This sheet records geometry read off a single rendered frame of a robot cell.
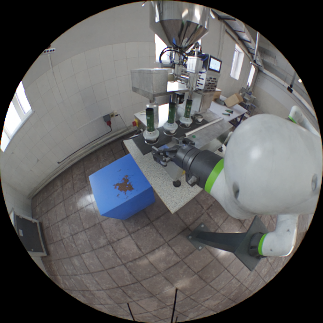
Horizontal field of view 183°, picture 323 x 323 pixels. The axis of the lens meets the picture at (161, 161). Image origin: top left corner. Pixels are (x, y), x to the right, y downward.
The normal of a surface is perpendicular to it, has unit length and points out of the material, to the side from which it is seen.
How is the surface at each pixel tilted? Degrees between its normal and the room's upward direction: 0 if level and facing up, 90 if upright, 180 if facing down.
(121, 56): 90
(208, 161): 27
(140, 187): 0
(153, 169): 0
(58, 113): 90
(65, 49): 90
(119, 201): 0
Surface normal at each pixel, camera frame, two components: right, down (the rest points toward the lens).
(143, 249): 0.01, -0.57
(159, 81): 0.58, 0.68
